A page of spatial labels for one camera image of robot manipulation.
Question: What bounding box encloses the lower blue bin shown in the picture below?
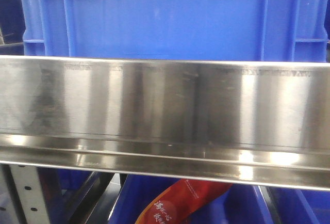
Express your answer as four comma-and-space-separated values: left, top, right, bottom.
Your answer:
109, 175, 329, 223

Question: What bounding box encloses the large blue storage bin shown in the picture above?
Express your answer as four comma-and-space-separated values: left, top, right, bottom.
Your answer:
22, 0, 327, 62

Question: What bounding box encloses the red snack bag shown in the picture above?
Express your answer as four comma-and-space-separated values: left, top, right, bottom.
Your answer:
135, 179, 232, 223

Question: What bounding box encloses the stainless steel shelf rail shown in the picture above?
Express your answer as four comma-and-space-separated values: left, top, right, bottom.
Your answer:
1, 55, 329, 190

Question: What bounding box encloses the white perforated rack post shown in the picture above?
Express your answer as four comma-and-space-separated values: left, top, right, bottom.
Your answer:
1, 164, 51, 223

